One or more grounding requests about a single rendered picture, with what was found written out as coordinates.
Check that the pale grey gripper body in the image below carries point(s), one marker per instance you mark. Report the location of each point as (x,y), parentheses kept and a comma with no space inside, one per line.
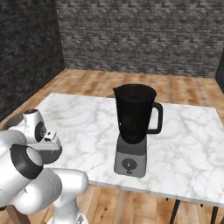
(51,145)

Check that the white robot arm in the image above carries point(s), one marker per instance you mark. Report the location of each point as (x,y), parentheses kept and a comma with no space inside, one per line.
(32,186)

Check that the grey blender base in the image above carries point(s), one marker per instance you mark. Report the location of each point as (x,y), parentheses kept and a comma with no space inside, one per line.
(130,163)

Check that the black blender jar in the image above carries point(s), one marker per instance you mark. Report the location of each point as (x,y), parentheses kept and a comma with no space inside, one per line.
(134,116)

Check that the black table leg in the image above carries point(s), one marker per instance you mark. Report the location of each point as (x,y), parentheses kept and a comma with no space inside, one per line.
(175,211)
(214,215)

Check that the dark tall cabinet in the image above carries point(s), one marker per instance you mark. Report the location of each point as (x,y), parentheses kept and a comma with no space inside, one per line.
(220,73)

